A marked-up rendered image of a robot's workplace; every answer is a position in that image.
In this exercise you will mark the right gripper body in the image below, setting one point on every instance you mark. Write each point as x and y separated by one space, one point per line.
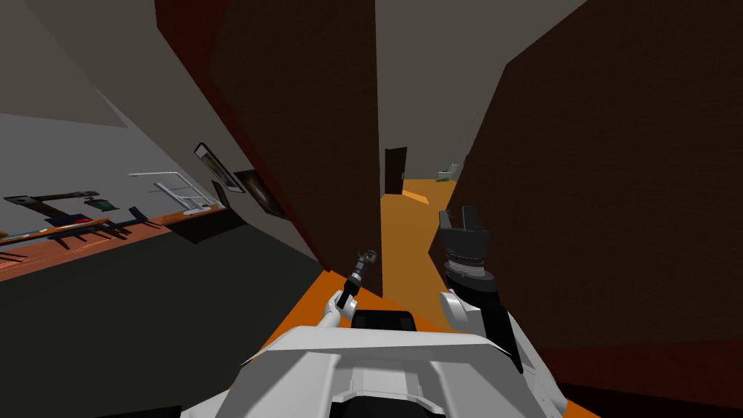
464 241

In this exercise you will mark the dark brown wall picture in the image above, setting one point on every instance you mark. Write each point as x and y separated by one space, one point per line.
261 194

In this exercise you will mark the white metal frame rack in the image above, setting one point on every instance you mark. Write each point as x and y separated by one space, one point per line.
184 194

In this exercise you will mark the black wall shelf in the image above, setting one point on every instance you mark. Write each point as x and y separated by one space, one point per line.
40 200

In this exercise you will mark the black framed wall picture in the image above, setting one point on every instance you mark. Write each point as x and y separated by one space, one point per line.
218 167

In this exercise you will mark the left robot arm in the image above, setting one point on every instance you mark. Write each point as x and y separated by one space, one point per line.
350 285

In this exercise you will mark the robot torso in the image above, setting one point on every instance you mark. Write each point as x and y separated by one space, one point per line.
371 371

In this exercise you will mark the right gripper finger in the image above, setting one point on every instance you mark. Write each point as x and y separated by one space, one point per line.
447 220
471 218

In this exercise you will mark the dark brown door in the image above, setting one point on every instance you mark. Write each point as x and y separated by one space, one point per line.
395 171

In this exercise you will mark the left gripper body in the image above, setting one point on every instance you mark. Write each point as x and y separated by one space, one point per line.
368 256

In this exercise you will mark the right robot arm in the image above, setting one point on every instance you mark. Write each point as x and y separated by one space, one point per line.
484 307

